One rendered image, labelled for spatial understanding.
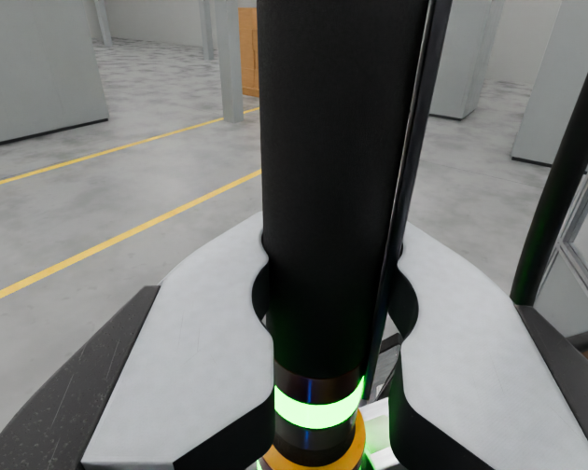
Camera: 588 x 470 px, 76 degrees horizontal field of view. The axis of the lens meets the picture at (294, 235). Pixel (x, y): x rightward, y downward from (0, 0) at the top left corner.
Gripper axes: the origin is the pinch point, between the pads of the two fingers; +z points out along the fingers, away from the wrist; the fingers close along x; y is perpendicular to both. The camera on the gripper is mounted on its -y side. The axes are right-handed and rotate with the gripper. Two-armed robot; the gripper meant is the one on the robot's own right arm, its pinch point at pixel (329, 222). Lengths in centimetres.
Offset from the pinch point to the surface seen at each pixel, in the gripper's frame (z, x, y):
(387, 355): 41, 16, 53
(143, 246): 237, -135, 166
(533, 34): 1089, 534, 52
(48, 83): 526, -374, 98
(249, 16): 826, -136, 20
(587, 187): 110, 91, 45
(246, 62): 834, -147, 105
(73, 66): 561, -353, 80
